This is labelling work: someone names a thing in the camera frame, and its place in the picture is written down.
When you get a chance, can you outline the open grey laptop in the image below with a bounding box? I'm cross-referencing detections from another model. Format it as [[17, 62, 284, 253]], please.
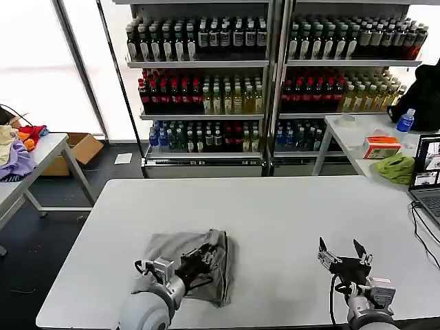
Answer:
[[408, 133, 440, 228]]

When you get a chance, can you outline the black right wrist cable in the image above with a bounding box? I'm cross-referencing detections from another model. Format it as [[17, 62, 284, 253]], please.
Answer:
[[329, 273, 352, 326]]

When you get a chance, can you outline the cream cloth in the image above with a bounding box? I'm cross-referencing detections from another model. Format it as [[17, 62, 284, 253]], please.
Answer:
[[0, 124, 20, 166]]

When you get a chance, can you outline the red orange cloth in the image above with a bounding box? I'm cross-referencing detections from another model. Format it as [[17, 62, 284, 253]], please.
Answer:
[[16, 124, 49, 153]]

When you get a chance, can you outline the orange tissue box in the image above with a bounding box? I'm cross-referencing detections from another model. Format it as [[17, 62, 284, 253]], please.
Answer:
[[362, 135, 402, 160]]

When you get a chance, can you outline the blue water bottle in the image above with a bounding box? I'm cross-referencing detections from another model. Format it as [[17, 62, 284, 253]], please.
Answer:
[[395, 108, 416, 133]]

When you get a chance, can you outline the grey side table with laptop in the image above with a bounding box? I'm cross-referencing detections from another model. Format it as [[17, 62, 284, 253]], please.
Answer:
[[311, 113, 440, 193]]

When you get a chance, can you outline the grey printed t-shirt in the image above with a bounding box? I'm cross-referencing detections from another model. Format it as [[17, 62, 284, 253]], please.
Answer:
[[142, 228, 240, 308]]

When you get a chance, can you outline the purple cloth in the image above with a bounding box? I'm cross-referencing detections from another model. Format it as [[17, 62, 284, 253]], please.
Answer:
[[0, 137, 37, 182]]

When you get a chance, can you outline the thin black slanted pole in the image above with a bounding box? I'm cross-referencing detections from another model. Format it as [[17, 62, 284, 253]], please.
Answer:
[[96, 0, 149, 178]]

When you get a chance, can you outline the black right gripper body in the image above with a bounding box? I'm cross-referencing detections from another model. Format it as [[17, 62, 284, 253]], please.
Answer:
[[329, 256, 373, 285]]

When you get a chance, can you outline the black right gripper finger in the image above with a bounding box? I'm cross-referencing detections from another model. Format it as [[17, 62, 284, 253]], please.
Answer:
[[318, 236, 342, 271], [353, 239, 374, 266]]

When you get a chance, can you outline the grey window post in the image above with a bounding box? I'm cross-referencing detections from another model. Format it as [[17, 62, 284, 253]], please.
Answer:
[[51, 0, 109, 141]]

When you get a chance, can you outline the brown cardboard box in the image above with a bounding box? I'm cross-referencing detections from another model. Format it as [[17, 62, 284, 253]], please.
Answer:
[[42, 133, 105, 177]]

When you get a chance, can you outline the shelf with dark bottles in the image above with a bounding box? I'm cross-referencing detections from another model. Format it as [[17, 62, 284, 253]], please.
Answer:
[[112, 0, 276, 178], [270, 0, 430, 176]]

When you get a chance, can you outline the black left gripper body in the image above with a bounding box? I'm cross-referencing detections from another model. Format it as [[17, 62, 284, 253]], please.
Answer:
[[175, 247, 209, 281]]

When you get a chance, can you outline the green cloth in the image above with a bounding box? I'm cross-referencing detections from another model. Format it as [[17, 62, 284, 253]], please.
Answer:
[[373, 153, 416, 185]]

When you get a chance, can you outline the grey side table with clothes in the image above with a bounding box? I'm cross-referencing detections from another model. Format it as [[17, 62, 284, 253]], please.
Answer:
[[0, 133, 97, 258]]

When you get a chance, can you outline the black laptop cable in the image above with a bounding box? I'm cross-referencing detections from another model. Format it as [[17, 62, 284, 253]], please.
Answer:
[[410, 201, 440, 270]]

